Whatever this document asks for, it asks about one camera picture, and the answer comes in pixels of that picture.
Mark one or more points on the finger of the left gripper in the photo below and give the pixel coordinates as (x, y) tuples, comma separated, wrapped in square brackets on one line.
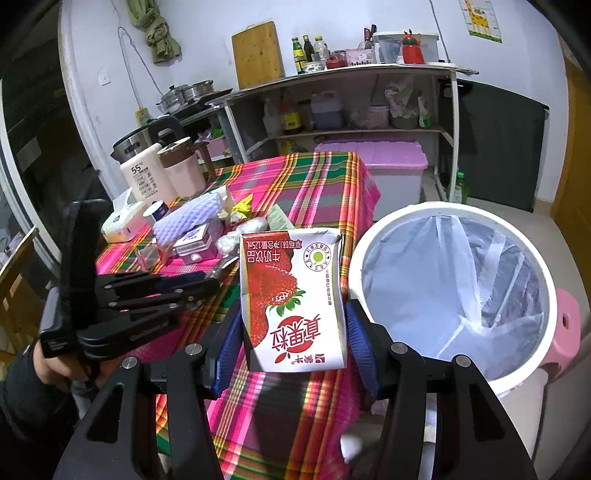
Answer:
[(144, 283), (185, 297)]

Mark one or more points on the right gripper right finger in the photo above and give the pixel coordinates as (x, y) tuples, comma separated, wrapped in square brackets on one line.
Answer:
[(370, 344)]

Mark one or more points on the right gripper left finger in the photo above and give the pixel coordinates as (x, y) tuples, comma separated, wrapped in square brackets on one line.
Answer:
[(222, 342)]

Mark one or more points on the red strawberry milk carton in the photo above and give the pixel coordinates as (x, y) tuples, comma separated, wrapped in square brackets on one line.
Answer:
[(292, 305)]

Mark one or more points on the white foam fruit net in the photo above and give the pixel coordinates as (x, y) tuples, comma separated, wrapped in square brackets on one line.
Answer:
[(189, 215)]

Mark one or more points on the yellow noodle snack bag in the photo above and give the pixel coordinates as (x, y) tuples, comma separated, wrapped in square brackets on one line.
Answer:
[(241, 211)]

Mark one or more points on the green white snack wrapper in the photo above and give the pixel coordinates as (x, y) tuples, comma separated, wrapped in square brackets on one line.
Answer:
[(277, 220)]

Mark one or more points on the purple blueberry milk carton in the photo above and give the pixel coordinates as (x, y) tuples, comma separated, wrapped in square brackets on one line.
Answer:
[(199, 244)]

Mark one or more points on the clear plastic wrap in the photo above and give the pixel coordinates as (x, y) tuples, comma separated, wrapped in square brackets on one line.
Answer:
[(229, 242)]

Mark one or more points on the white round trash bin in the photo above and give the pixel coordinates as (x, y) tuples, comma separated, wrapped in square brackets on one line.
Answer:
[(447, 279)]

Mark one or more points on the metal kitchen shelf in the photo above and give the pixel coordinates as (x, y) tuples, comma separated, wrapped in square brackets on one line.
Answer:
[(367, 102)]

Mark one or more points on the person's left hand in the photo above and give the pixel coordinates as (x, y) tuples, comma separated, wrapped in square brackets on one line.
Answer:
[(55, 370)]

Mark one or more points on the white tissue pack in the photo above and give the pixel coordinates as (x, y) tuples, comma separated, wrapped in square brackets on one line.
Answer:
[(126, 220)]

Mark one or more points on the white yogurt cup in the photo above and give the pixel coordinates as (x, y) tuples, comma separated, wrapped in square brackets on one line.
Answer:
[(154, 212)]

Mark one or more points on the pink plaid tablecloth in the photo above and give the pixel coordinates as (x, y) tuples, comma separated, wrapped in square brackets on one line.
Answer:
[(289, 426)]

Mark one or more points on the pink jug brown lid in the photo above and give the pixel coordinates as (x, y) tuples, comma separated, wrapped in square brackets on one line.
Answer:
[(181, 166)]

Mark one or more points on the stainless electric kettle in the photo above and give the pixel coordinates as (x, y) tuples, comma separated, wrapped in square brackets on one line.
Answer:
[(162, 130)]

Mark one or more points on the green bottle on floor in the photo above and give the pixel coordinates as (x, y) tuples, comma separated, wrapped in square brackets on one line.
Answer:
[(460, 192)]

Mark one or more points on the pink lidded storage box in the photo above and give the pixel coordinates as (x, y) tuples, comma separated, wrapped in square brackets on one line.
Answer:
[(397, 168)]

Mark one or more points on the pink plastic stool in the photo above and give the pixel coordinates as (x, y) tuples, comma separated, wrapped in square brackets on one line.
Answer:
[(567, 338)]

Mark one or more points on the black cloth cover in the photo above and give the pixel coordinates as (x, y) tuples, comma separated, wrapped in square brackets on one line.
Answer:
[(500, 147)]

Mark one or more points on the wooden cutting board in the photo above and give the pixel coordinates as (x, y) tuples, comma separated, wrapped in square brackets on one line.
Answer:
[(257, 55)]

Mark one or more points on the green hanging cloth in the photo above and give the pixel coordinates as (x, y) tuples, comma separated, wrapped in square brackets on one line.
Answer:
[(145, 16)]

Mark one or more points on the green glass bottle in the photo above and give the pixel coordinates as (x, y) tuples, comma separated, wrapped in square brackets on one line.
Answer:
[(300, 59)]

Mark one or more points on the red thermos bottle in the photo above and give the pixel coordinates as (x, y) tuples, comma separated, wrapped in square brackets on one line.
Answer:
[(411, 49)]

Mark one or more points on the giraffe height chart poster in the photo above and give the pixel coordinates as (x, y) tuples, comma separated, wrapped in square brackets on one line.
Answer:
[(481, 19)]

